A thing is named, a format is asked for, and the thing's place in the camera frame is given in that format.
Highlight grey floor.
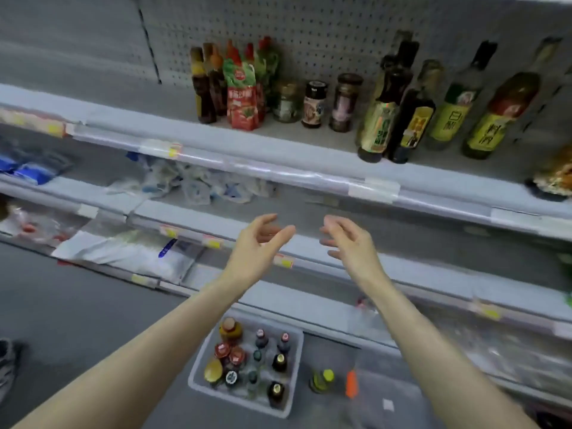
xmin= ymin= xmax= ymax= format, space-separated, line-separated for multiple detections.
xmin=0 ymin=237 xmax=572 ymax=429

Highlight green-label oyster sauce bottle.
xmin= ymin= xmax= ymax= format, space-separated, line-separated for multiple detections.
xmin=308 ymin=368 xmax=338 ymax=395

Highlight person's right forearm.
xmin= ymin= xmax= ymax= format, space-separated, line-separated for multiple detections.
xmin=366 ymin=274 xmax=537 ymax=429

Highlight dark-lidded glass jar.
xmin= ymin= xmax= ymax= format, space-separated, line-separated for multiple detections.
xmin=301 ymin=80 xmax=329 ymax=129

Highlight brown jar dark lid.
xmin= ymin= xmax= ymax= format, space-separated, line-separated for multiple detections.
xmin=329 ymin=73 xmax=365 ymax=133

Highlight person's right hand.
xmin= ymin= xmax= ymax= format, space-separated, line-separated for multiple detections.
xmin=319 ymin=214 xmax=390 ymax=291

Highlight blue white plastic bags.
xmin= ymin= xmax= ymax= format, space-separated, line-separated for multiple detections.
xmin=107 ymin=151 xmax=278 ymax=206

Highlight clear plastic bin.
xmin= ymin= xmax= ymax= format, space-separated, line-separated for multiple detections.
xmin=344 ymin=353 xmax=448 ymax=429

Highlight white metal store shelving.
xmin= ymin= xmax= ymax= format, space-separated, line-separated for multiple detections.
xmin=0 ymin=0 xmax=572 ymax=408

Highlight blue plastic packets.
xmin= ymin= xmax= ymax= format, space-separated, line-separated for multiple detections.
xmin=0 ymin=142 xmax=77 ymax=186

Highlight person's left forearm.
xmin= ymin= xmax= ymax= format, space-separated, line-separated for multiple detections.
xmin=13 ymin=276 xmax=256 ymax=429

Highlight grey white shoe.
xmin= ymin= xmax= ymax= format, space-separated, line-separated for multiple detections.
xmin=0 ymin=339 xmax=19 ymax=408

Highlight glass jar tan lid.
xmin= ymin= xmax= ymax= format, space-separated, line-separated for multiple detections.
xmin=274 ymin=82 xmax=302 ymax=123

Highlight white plastic packets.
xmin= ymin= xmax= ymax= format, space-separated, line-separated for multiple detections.
xmin=54 ymin=226 xmax=207 ymax=284

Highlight person's left hand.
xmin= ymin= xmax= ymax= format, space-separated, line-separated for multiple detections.
xmin=222 ymin=212 xmax=296 ymax=291

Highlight clear packets red contents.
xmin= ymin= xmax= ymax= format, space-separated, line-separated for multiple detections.
xmin=0 ymin=203 xmax=86 ymax=248

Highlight amber bottle yellow red label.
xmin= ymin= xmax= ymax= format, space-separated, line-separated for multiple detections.
xmin=460 ymin=37 xmax=564 ymax=160

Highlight small dark bottle yellow cap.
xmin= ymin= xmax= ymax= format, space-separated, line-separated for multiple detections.
xmin=206 ymin=42 xmax=229 ymax=117
xmin=189 ymin=46 xmax=218 ymax=125

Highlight pack of clear empty bottles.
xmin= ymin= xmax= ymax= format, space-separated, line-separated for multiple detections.
xmin=353 ymin=299 xmax=572 ymax=403

